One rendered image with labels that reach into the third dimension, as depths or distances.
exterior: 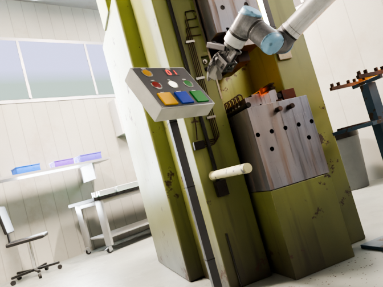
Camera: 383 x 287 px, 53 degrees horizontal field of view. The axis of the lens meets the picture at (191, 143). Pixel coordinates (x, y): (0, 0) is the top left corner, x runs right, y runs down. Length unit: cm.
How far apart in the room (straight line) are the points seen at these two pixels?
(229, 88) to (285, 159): 77
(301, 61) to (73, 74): 431
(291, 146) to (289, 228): 43
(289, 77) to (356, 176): 245
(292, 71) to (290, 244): 105
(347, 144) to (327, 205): 249
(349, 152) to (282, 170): 264
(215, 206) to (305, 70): 103
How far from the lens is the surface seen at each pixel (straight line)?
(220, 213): 213
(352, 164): 468
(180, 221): 252
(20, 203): 546
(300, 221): 212
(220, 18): 223
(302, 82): 251
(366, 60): 516
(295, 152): 213
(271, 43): 157
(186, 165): 183
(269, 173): 204
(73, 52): 640
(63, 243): 562
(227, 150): 217
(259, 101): 215
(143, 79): 176
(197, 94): 184
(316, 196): 218
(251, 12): 162
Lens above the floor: 66
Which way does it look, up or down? 4 degrees up
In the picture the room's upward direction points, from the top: 15 degrees counter-clockwise
